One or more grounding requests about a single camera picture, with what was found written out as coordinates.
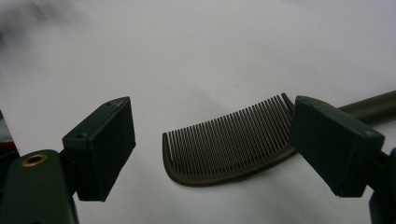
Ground dark brown comb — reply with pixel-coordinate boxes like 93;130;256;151
162;90;396;188

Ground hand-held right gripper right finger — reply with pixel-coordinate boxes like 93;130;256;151
289;94;396;198

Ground red and dark object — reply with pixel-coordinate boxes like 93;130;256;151
0;109;21;162

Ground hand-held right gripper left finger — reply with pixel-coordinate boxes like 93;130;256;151
61;95;137;203

